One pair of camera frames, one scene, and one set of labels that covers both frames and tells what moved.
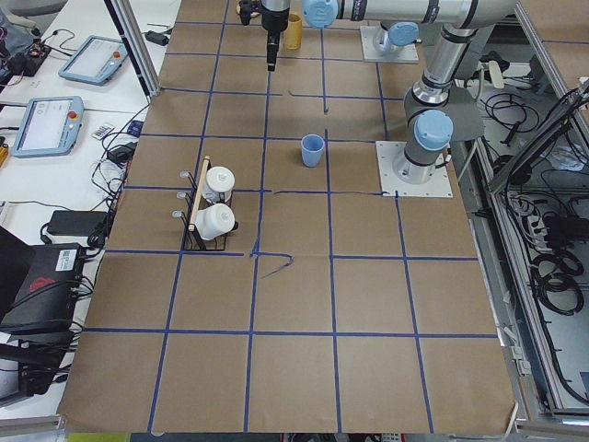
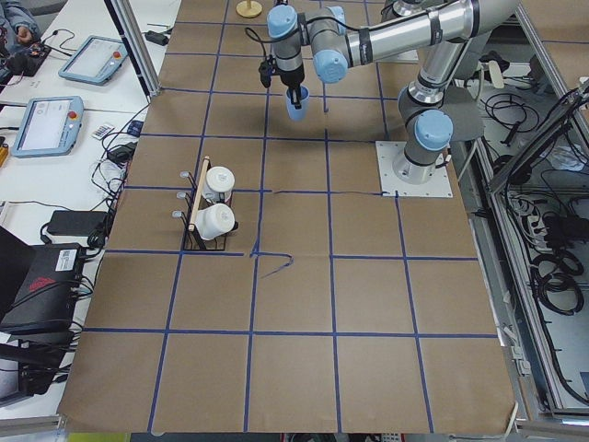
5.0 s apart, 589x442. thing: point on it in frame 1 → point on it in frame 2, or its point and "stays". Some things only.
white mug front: x=214 y=221 stays
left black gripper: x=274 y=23 → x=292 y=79
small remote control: x=101 y=131 stays
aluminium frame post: x=128 y=19 stays
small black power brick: x=156 y=38 stays
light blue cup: x=312 y=149 → x=297 y=114
